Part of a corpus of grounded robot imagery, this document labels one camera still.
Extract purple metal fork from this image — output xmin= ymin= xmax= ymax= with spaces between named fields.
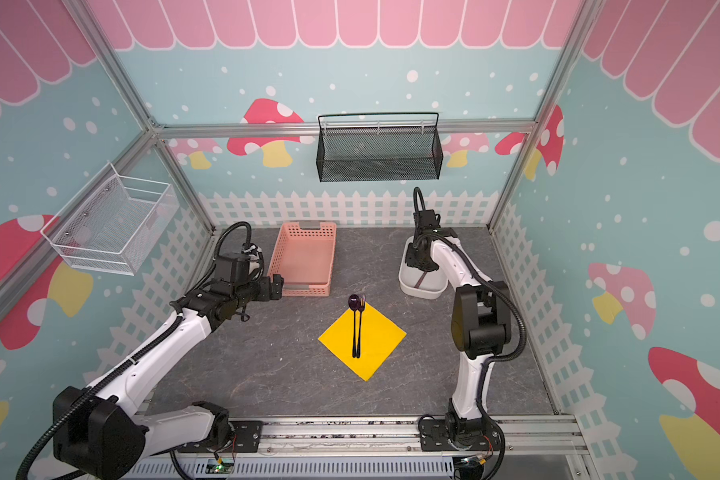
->
xmin=355 ymin=295 xmax=366 ymax=358

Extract purple metal spoon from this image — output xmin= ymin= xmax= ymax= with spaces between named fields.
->
xmin=348 ymin=294 xmax=360 ymax=358

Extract yellow paper napkin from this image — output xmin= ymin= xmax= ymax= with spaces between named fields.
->
xmin=318 ymin=303 xmax=407 ymax=381

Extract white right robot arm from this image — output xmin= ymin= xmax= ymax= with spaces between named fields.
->
xmin=398 ymin=188 xmax=528 ymax=479

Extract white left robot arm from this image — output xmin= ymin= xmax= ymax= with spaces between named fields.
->
xmin=16 ymin=221 xmax=284 ymax=479

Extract white plastic tub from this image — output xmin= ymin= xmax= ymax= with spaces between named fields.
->
xmin=398 ymin=236 xmax=449 ymax=300

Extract pink perforated plastic basket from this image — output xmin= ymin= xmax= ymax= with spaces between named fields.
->
xmin=269 ymin=221 xmax=337 ymax=297

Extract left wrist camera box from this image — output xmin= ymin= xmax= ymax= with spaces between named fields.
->
xmin=212 ymin=252 xmax=264 ymax=285

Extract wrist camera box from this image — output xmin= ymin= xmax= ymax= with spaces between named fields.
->
xmin=212 ymin=252 xmax=264 ymax=285
xmin=414 ymin=209 xmax=441 ymax=237

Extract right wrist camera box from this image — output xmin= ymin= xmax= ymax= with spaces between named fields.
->
xmin=414 ymin=209 xmax=441 ymax=237

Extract black mesh wall basket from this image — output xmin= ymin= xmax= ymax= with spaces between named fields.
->
xmin=316 ymin=112 xmax=444 ymax=182

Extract white wire wall basket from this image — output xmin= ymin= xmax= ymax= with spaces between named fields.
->
xmin=41 ymin=164 xmax=180 ymax=276

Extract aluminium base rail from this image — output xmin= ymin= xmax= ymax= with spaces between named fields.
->
xmin=128 ymin=415 xmax=599 ymax=479

